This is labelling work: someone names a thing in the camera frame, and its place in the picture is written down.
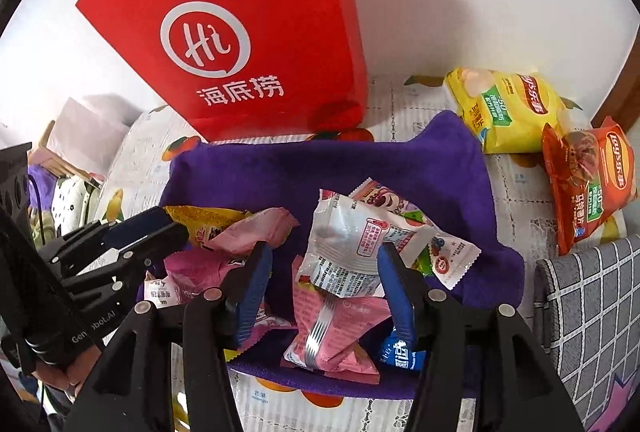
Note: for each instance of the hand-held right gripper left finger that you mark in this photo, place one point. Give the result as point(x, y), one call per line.
point(255, 297)

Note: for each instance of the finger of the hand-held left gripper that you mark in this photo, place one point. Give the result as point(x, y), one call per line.
point(137, 226)
point(125, 277)

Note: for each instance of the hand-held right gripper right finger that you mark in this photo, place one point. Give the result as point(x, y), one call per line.
point(397, 302)

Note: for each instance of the pale pink snack packet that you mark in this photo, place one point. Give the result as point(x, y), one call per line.
point(157, 292)

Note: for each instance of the green snack packet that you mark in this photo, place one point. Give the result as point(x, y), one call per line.
point(422, 264)

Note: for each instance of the blue snack packet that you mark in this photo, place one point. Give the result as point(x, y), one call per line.
point(400, 354)

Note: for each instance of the magenta snack packet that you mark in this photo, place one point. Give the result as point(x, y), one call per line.
point(200, 274)

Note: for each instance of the light pink snack packet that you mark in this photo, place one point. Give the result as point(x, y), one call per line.
point(255, 229)

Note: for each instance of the yellow snack packet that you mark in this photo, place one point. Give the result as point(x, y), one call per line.
point(205, 219)

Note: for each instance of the pink white striped snack packet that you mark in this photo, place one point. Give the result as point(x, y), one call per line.
point(450, 257)

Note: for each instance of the silver white snack packet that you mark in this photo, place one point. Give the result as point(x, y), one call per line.
point(345, 247)

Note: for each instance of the person's left hand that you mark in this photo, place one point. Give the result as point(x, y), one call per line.
point(67, 374)

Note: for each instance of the white dotted pillow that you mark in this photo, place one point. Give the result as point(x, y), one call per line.
point(75, 207)

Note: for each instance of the purple towel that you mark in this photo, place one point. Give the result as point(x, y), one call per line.
point(300, 166)

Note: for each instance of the fruit print tablecloth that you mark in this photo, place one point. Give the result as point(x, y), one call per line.
point(520, 192)

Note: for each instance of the grey checked cloth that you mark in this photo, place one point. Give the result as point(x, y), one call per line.
point(590, 312)

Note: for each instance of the yellow chip bag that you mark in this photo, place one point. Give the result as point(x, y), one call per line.
point(505, 111)

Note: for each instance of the orange chip bag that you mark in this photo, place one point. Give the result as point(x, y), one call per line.
point(590, 182)

